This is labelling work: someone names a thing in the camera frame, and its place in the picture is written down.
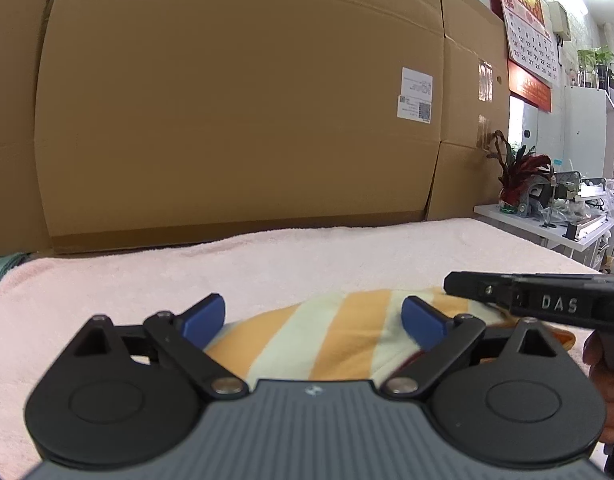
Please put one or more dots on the red-leaf potted plant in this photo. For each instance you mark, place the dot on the red-leaf potted plant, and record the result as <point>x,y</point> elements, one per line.
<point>519,175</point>

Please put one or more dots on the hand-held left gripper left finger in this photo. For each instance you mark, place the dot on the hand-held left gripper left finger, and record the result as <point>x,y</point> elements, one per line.
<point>204,317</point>

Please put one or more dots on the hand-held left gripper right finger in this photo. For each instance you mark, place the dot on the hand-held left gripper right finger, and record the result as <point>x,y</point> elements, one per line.
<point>422,322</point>

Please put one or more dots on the white side table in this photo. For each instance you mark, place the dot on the white side table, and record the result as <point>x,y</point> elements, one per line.
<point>512,220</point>

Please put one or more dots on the green potted plants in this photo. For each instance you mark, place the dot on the green potted plants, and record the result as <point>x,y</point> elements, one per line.
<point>599,62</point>

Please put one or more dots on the beige wall box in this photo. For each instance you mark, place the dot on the beige wall box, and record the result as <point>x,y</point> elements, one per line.
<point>559,22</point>

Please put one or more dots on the red wall calendar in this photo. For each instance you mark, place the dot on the red wall calendar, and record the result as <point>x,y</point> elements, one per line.
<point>529,35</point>

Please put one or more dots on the cardboard box with taped seam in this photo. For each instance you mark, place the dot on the cardboard box with taped seam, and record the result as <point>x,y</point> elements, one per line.
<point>472,95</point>

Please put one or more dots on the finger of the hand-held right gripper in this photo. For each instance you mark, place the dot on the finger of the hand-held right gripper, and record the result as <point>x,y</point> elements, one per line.
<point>477,287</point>

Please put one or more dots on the metal machine parts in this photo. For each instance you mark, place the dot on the metal machine parts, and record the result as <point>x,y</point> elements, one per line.
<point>567,195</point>

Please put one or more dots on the white cabinet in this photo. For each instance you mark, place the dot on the white cabinet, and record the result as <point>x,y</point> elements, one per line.
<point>582,130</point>

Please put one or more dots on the small cardboard box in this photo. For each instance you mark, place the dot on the small cardboard box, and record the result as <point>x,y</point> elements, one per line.
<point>462,185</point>

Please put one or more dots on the orange white striped shirt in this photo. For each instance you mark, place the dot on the orange white striped shirt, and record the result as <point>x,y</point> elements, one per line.
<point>327,340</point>

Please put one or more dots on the pink fleece blanket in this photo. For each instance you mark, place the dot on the pink fleece blanket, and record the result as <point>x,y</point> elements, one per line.
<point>237,270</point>

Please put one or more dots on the cardboard box with tape marks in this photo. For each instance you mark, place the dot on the cardboard box with tape marks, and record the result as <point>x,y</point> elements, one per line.
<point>12,135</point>

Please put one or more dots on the large cardboard box white label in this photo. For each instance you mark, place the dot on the large cardboard box white label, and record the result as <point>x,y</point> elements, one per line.
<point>237,110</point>

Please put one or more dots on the teal mat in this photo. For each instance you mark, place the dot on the teal mat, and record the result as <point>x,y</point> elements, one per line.
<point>4,270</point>

